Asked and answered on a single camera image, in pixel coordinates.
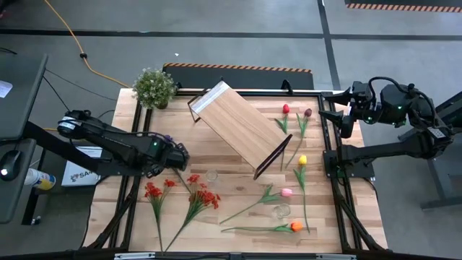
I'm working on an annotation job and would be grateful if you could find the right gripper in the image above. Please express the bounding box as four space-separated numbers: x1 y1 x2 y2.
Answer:
318 87 378 139

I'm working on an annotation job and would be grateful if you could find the small red flower bunch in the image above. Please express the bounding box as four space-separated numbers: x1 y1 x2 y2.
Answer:
143 178 178 253

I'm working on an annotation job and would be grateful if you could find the red tulip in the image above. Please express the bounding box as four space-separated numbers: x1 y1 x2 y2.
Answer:
274 103 292 173

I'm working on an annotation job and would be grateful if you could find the large red flower bunch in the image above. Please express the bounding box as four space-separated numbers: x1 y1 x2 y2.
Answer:
164 173 222 253

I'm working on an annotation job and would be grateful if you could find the yellow tulip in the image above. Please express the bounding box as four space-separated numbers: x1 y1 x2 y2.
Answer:
293 154 311 234

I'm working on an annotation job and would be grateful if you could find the pink tulip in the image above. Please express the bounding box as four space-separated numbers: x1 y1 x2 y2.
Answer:
219 184 294 225

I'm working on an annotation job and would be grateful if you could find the short glass vase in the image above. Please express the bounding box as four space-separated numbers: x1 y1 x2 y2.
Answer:
272 203 292 220

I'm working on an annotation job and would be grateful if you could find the orange tulip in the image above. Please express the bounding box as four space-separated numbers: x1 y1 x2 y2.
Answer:
220 220 304 234

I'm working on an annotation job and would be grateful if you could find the dark maroon tulip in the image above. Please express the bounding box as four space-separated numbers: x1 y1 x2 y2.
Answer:
284 108 313 170

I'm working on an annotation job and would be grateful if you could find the potted green plant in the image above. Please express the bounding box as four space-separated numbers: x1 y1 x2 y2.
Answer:
131 67 178 111

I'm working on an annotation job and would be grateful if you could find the black hazard-striped floor mat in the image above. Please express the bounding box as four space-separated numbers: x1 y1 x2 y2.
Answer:
162 62 315 91
344 0 462 14

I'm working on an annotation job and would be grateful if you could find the white printed box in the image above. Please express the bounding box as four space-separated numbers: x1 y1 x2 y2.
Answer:
60 146 104 188

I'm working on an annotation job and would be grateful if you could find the silver aluminium bar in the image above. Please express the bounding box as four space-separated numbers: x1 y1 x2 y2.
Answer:
114 252 156 260
315 253 357 260

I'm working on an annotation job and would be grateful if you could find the black desk leg beam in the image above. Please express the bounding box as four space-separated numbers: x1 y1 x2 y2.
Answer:
23 121 109 174

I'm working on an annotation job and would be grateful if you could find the white yellow spray can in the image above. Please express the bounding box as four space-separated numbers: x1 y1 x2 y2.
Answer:
23 168 57 191

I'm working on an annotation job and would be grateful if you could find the black desk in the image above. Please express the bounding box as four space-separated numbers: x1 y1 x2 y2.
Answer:
0 53 49 142

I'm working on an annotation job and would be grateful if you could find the black computer mouse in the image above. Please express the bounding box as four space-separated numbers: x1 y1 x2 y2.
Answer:
0 149 22 181

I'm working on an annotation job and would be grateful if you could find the black keyboard tray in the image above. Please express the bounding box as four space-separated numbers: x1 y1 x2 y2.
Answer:
0 139 37 224

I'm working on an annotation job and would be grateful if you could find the white paper sheet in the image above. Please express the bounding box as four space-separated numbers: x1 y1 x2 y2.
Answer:
0 79 14 99

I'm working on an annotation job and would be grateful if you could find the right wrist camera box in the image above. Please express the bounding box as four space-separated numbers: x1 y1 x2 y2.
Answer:
352 80 369 95

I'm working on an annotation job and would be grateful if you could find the black aluminium table frame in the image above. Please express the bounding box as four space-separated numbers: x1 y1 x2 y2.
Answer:
81 88 385 260

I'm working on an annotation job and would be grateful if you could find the wooden shelf black metal frame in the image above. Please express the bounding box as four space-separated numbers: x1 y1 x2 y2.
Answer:
186 79 294 181

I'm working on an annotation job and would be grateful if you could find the black floor cable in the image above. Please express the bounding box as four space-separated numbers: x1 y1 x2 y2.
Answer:
42 75 116 120
45 68 119 102

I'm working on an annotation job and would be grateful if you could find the black desk frame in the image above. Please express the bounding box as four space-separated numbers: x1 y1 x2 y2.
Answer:
396 90 462 211

